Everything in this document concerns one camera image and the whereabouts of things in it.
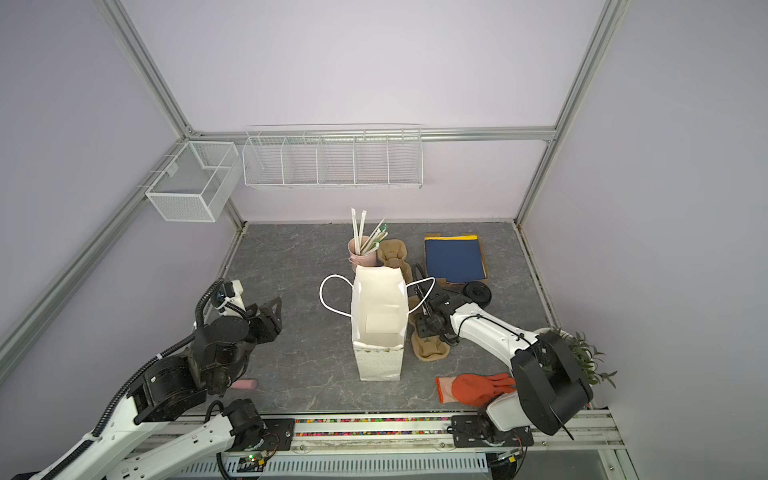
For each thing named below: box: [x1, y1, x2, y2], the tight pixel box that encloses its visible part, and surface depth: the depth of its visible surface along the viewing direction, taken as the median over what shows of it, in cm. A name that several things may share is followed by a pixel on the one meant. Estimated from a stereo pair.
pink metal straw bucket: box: [348, 236, 378, 272], surface depth 101 cm
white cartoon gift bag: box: [318, 265, 436, 382], surface depth 75 cm
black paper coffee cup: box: [464, 280, 492, 309], surface depth 90 cm
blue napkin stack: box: [424, 235, 487, 283], surface depth 111 cm
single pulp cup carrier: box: [411, 330, 451, 362], surface depth 88 cm
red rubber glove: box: [436, 373, 516, 408], surface depth 81 cm
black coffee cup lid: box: [463, 281, 492, 309], surface depth 90 cm
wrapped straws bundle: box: [351, 207, 389, 255], surface depth 101 cm
